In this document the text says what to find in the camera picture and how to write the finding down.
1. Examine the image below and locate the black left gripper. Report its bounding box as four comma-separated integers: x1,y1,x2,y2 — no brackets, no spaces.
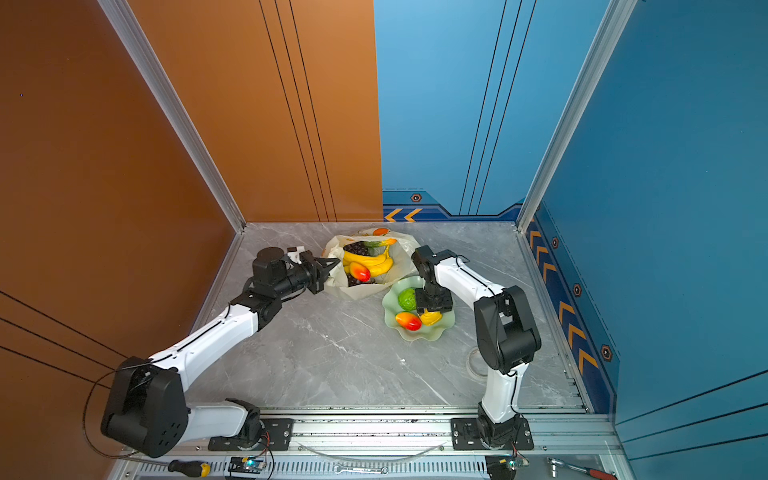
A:
273,253,340,303

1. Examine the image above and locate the cream plastic bag orange print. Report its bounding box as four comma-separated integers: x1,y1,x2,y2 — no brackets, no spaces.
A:
323,227,420,300

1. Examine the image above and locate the red yellow mango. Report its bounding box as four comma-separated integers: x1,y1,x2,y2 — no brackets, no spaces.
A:
347,262,371,284

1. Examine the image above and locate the yellow banana bunch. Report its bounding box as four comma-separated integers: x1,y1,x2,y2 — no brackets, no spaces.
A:
342,247,394,277

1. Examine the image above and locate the yellow ridged starfruit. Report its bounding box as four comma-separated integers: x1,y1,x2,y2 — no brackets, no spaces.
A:
419,310,443,326

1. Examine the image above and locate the green orange papaya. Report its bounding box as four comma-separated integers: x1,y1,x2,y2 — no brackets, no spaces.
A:
364,238,397,249

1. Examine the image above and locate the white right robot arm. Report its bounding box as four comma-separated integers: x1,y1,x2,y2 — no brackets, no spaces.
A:
411,246,542,451

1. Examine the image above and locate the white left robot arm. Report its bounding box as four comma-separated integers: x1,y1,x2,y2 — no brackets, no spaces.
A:
100,247,341,458

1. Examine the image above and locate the small red fruit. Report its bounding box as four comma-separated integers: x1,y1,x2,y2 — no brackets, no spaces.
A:
395,311,423,332

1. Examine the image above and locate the light green fruit plate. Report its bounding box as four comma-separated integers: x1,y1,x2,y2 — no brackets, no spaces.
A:
382,276,456,342

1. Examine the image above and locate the small circuit board right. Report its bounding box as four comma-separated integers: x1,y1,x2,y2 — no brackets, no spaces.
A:
499,457,525,476

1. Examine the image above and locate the green circuit board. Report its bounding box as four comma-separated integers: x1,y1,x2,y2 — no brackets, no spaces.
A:
227,456,266,478

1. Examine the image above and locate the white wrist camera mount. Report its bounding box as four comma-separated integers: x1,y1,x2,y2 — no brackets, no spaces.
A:
286,246,306,264

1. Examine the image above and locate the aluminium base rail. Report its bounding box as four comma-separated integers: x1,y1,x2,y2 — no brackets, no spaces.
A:
110,407,634,479

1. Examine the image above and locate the yellow handled screwdriver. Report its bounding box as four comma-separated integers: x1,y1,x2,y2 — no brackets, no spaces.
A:
168,460,211,478

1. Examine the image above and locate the red handled tool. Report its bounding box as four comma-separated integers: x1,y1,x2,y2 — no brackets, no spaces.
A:
546,457,617,480

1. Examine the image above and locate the aluminium corner post left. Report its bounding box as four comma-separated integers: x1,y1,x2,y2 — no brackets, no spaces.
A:
97,0,247,233

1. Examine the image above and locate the aluminium corner post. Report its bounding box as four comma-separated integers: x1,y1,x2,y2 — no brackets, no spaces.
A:
97,0,247,233
515,0,637,233

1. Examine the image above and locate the aluminium corner post right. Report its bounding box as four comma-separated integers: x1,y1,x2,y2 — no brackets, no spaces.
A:
515,0,637,233

